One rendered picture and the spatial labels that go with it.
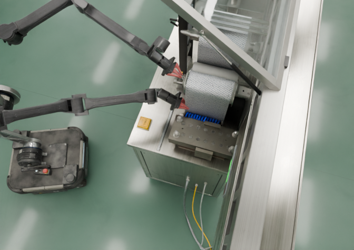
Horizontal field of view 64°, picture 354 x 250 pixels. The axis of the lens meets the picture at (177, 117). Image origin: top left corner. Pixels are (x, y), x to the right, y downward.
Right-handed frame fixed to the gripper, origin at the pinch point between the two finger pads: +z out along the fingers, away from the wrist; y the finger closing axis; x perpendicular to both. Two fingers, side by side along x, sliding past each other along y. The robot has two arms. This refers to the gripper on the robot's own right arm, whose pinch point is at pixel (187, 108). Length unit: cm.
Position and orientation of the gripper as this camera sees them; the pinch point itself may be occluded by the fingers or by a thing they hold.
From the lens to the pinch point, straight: 164.9
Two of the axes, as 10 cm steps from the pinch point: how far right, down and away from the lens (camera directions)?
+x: 4.7, -2.4, -8.5
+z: 8.4, 4.4, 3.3
